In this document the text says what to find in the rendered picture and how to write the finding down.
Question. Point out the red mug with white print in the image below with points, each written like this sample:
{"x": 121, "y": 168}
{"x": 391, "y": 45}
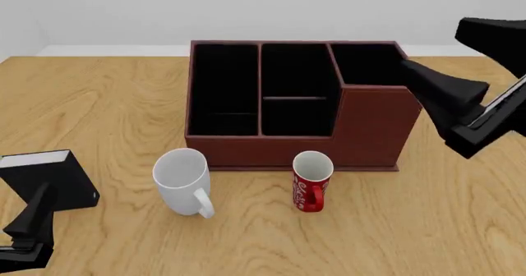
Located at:
{"x": 306, "y": 193}

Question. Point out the flat plate on left gripper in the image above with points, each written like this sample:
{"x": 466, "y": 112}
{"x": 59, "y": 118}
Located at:
{"x": 72, "y": 180}

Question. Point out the red-brown desk caddy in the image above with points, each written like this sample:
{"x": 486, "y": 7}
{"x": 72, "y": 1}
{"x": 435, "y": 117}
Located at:
{"x": 370, "y": 128}

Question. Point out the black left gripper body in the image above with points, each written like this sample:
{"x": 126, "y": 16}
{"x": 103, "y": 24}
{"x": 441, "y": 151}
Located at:
{"x": 29, "y": 254}

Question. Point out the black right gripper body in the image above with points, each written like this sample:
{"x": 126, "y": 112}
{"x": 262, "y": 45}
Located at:
{"x": 497, "y": 119}

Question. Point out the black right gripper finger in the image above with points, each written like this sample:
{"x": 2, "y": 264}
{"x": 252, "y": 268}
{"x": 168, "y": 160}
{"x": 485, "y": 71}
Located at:
{"x": 446, "y": 100}

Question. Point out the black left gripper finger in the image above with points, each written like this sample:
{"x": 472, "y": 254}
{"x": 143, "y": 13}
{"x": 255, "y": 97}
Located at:
{"x": 37, "y": 223}

